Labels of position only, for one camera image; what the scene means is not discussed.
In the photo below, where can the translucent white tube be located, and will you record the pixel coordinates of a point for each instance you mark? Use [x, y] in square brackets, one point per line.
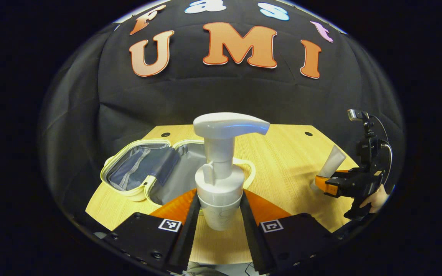
[330, 165]

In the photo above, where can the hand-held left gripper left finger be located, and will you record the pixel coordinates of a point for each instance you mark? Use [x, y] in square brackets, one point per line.
[184, 237]

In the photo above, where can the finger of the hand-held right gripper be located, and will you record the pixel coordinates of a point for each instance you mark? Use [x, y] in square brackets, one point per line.
[336, 184]

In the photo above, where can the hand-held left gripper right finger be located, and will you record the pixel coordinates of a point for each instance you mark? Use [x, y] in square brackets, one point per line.
[253, 237]

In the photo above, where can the black backdrop cloth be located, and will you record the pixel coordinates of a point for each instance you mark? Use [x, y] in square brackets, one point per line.
[221, 96]

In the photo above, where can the white pump bottle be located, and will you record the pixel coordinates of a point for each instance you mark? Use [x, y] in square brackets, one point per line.
[219, 172]

